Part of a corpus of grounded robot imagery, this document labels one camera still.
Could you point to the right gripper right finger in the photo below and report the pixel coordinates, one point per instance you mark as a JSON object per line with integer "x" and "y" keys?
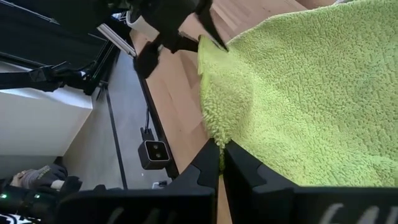
{"x": 245, "y": 177}

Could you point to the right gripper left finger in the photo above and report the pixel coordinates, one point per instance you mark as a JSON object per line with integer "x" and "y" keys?
{"x": 202, "y": 174}

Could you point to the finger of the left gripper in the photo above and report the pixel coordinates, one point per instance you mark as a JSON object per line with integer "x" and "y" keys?
{"x": 211, "y": 21}
{"x": 148, "y": 60}

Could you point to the lime green fluffy towel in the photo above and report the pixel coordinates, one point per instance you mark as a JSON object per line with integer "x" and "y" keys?
{"x": 304, "y": 99}

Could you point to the white desk panel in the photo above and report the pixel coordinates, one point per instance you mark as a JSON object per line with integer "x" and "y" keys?
{"x": 37, "y": 124}

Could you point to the person's hand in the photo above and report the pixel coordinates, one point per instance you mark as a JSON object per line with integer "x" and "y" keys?
{"x": 40, "y": 177}

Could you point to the white frame bracket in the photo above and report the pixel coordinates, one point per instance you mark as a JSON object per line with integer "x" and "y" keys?
{"x": 116, "y": 39}

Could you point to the grey table-level camera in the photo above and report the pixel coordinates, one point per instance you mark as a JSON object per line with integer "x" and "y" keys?
{"x": 154, "y": 152}

